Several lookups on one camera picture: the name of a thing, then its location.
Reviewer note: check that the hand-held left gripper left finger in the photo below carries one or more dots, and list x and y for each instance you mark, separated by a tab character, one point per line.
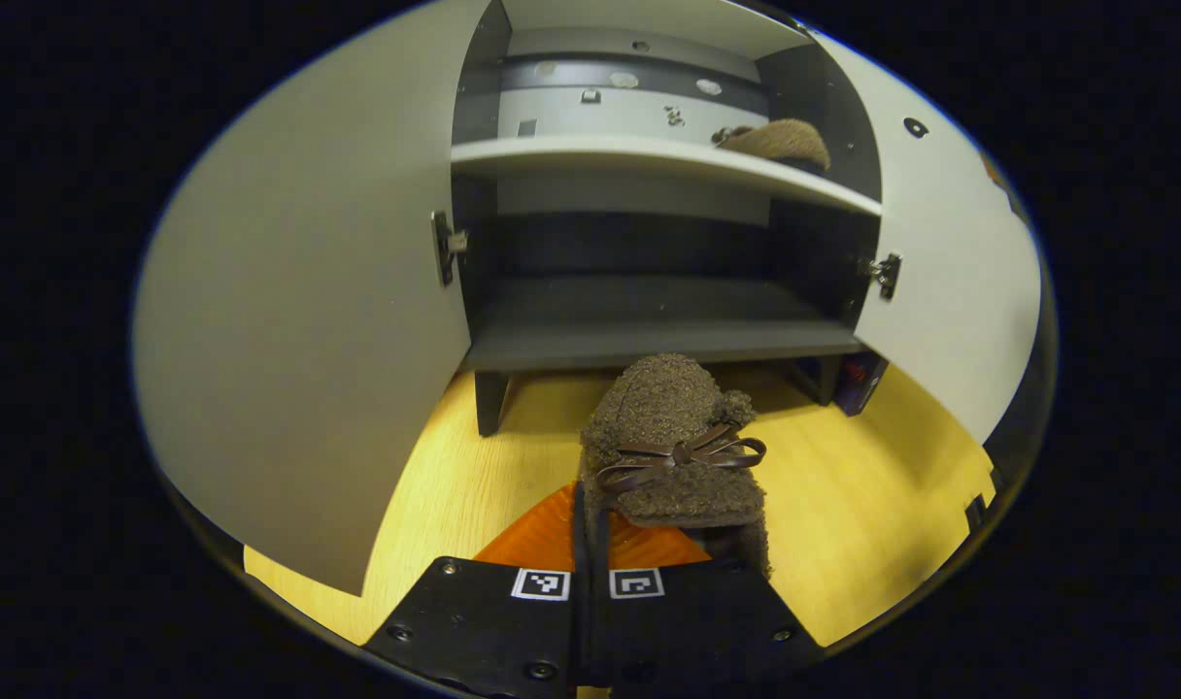
484	631

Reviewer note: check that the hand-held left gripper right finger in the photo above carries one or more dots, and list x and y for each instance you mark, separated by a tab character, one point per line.
697	631

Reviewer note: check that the brown fuzzy shoe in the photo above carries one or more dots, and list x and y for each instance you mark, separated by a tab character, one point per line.
663	408
780	144

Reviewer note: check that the white and grey shoe cabinet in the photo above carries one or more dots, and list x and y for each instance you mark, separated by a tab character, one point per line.
649	320

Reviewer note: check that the white cabinet door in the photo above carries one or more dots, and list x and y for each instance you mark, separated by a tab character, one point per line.
309	291
950	272

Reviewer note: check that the metal door hinge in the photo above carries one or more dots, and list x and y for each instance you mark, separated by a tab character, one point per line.
884	274
447	245

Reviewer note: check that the white cabinet shelf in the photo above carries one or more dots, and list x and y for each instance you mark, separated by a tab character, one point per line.
600	155

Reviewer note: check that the blue printed box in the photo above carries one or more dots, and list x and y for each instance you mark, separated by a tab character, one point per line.
860	381

